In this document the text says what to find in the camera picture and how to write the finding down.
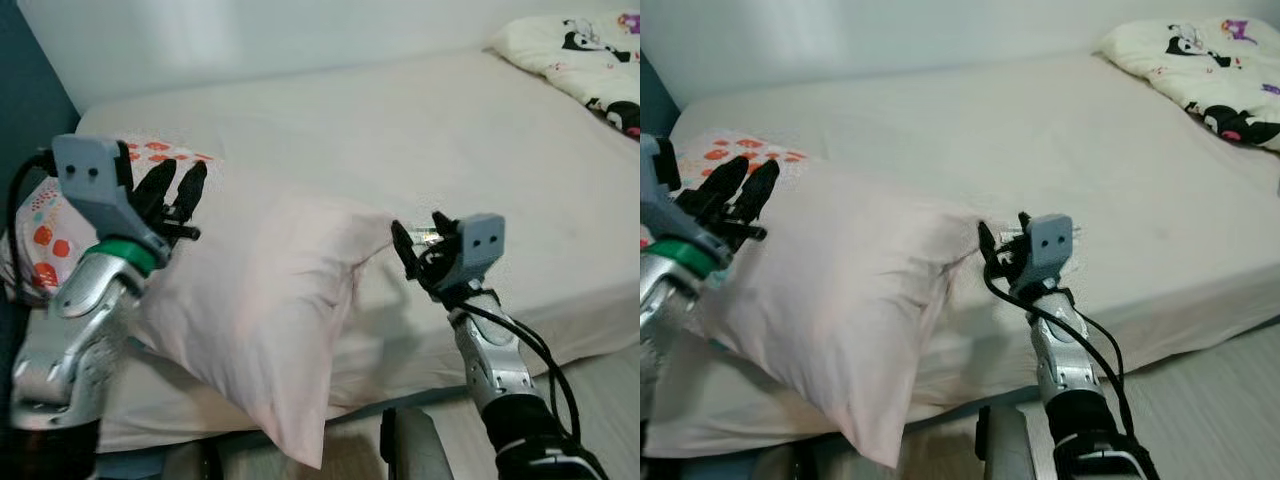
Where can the beige sheeted mattress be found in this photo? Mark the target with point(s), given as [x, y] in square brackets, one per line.
[1050, 150]
[450, 150]

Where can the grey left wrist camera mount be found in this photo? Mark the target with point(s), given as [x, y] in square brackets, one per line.
[670, 215]
[95, 185]

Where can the cream cartoon print quilt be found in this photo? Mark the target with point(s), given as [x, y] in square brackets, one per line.
[560, 55]
[1180, 60]

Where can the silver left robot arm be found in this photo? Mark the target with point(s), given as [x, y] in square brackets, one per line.
[665, 320]
[70, 350]

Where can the grey robot right leg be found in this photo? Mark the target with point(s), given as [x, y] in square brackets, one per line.
[415, 450]
[1005, 450]

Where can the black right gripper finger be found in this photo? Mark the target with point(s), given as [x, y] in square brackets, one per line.
[1026, 225]
[405, 250]
[989, 246]
[444, 226]

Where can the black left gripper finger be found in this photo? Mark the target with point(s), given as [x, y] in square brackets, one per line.
[760, 193]
[720, 185]
[190, 195]
[157, 188]

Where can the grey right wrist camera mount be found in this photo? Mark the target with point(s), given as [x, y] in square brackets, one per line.
[1048, 245]
[480, 245]

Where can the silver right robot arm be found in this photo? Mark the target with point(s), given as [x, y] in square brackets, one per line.
[490, 360]
[1065, 360]

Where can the pink patterned pillow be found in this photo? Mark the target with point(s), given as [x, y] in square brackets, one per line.
[850, 300]
[260, 300]

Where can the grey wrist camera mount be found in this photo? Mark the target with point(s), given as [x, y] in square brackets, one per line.
[95, 185]
[670, 215]
[480, 245]
[1048, 245]

